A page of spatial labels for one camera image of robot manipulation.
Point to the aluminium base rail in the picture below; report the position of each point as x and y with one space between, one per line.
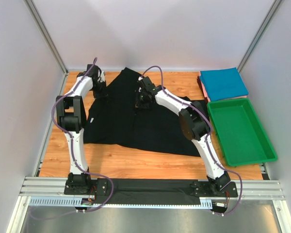
54 187

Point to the pink folded t-shirt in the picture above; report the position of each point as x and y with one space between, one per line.
207 97

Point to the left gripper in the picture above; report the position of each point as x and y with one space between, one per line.
99 90

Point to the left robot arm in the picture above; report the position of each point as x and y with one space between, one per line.
68 114

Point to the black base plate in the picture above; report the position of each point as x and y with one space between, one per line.
157 192

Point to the blue folded t-shirt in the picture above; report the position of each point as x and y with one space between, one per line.
223 84

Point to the black t-shirt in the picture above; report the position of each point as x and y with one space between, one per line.
116 120

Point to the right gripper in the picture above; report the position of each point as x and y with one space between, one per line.
142 101

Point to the dark red folded t-shirt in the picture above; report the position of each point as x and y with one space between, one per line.
199 82

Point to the right aluminium frame post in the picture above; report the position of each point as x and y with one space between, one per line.
260 33

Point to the left aluminium frame post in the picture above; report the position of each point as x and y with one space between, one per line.
40 24

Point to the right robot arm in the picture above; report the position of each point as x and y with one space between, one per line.
194 125

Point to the aluminium frame post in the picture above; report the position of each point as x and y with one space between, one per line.
40 24
260 33

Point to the green plastic tray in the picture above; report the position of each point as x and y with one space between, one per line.
241 136

